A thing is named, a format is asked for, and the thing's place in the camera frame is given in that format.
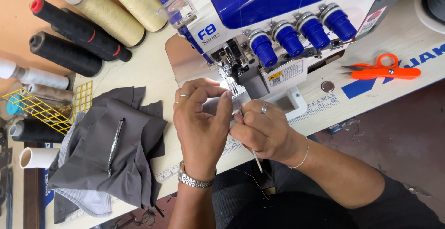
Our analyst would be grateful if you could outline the person's left hand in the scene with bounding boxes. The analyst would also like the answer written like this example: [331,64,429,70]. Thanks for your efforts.
[173,77,234,181]

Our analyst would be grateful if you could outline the person's black clothing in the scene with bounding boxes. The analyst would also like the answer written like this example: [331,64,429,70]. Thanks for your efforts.
[211,159,445,229]

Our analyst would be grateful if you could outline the empty white cardboard tube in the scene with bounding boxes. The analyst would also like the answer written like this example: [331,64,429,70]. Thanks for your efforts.
[19,147,60,170]

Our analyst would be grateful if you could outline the cream thread cone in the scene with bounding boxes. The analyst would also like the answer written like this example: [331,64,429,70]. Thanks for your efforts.
[95,0,168,32]
[74,0,146,48]

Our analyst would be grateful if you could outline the teal plastic bobbin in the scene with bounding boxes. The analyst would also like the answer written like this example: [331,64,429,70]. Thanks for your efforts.
[6,94,24,116]

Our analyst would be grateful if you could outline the silver metal wristwatch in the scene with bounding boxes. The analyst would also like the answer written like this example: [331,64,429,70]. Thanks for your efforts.
[178,160,217,189]

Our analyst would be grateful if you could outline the person's right hand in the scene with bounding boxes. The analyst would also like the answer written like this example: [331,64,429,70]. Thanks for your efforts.
[229,99,309,164]

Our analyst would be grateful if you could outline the heap of small brass parts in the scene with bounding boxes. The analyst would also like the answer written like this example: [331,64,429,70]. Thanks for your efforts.
[51,103,74,119]

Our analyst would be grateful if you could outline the beige thread spool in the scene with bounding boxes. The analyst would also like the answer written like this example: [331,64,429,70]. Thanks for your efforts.
[27,83,75,103]

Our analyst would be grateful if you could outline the black thread cone grey core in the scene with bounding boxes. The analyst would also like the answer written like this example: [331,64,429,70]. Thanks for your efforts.
[9,118,65,144]

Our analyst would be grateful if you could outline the silver tweezers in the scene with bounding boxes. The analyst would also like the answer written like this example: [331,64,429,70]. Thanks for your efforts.
[238,105,264,173]

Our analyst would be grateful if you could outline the white thread spool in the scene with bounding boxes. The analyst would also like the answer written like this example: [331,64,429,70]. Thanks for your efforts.
[0,58,70,90]

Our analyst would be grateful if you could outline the shiny silver zipper strip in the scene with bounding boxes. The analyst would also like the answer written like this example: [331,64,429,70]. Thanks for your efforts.
[107,118,125,178]

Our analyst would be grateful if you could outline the blue tension knob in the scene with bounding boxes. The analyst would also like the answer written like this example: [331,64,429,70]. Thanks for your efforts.
[248,29,279,68]
[272,20,305,58]
[296,12,331,51]
[319,3,358,42]

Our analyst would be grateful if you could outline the loose white thread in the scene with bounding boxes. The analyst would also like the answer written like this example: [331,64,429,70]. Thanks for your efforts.
[231,168,275,202]

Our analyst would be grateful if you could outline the thin silver bracelet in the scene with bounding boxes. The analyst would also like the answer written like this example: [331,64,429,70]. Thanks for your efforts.
[287,137,310,170]

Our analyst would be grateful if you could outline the pile of grey fabric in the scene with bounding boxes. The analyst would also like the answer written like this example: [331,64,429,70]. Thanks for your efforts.
[47,86,168,224]

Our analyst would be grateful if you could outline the black thread tangle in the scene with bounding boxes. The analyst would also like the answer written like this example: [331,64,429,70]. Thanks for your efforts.
[134,204,167,227]

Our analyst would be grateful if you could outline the yellow wire tray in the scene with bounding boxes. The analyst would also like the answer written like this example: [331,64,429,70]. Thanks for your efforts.
[1,80,94,136]

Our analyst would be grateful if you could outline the blue white overlock sewing machine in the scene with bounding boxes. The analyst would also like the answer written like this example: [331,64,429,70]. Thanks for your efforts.
[156,0,412,122]

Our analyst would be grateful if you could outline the black thread cone red tip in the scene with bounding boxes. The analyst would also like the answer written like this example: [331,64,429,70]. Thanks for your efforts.
[29,0,133,63]

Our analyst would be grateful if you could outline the clear plastic eye guard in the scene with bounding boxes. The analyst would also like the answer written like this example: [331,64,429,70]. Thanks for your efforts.
[156,0,199,28]

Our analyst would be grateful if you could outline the orange thread snips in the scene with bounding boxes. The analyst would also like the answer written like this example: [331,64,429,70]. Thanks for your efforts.
[341,53,422,81]

